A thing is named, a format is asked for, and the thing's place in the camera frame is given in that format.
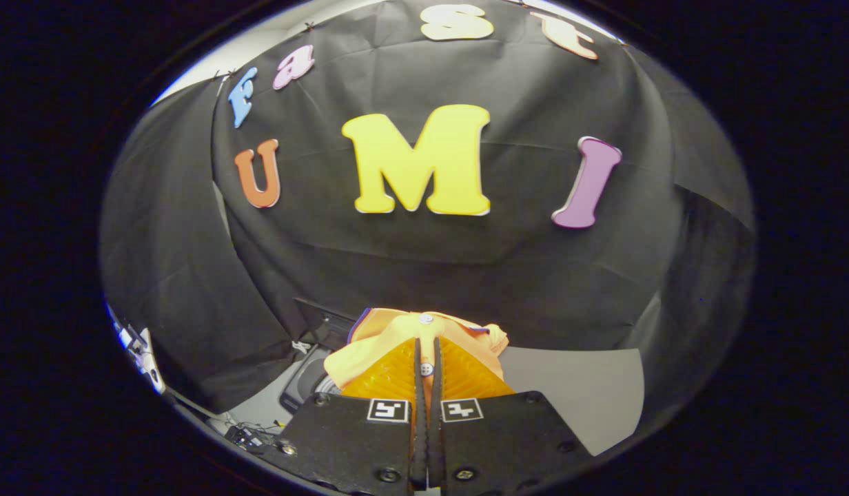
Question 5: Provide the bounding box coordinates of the white device on stand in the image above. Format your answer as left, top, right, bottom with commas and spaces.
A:
109, 304, 167, 395

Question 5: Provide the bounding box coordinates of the yellow polo shirt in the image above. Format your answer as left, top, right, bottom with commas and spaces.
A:
324, 308, 509, 400

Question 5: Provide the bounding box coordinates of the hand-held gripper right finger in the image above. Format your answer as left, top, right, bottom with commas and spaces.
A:
428, 336, 595, 494

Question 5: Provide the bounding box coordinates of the grey cabinet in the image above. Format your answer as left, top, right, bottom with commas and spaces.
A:
500, 347, 646, 457

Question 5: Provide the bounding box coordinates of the black power adapter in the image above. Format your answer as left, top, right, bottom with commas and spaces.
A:
225, 425, 275, 453

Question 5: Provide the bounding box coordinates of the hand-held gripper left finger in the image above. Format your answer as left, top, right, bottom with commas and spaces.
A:
276, 336, 431, 493

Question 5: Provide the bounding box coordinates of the black backdrop cloth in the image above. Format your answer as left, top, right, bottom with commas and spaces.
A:
99, 0, 756, 415

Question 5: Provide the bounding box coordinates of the grey washing machine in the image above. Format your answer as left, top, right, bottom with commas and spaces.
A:
280, 341, 344, 414

